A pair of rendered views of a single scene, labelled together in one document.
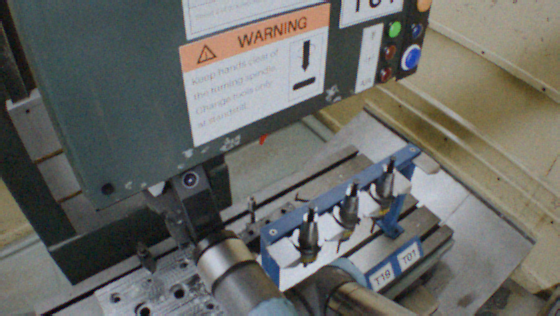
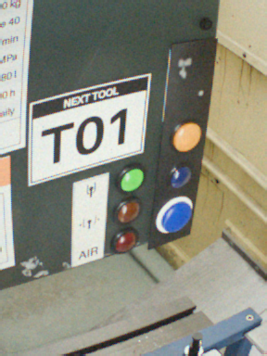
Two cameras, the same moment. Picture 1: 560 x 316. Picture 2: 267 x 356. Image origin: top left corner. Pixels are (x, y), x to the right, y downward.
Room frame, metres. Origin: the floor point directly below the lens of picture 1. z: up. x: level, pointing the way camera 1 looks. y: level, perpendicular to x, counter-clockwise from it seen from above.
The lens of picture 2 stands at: (-0.05, -0.14, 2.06)
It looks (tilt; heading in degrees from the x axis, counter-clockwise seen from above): 36 degrees down; 0
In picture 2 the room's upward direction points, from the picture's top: 6 degrees clockwise
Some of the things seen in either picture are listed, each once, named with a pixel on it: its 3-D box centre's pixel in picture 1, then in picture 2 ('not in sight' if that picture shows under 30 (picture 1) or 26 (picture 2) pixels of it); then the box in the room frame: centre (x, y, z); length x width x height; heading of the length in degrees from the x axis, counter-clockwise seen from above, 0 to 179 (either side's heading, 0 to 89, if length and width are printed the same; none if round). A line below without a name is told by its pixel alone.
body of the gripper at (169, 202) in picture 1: (198, 226); not in sight; (0.35, 0.12, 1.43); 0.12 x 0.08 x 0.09; 36
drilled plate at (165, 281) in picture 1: (163, 305); not in sight; (0.43, 0.29, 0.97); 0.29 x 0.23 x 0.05; 126
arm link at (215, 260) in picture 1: (228, 264); not in sight; (0.29, 0.07, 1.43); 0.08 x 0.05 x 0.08; 126
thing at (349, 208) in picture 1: (350, 202); not in sight; (0.54, -0.15, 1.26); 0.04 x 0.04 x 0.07
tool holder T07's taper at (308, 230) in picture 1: (309, 227); not in sight; (0.48, -0.06, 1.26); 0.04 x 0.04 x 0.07
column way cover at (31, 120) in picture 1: (119, 146); not in sight; (0.81, 0.45, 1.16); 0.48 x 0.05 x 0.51; 126
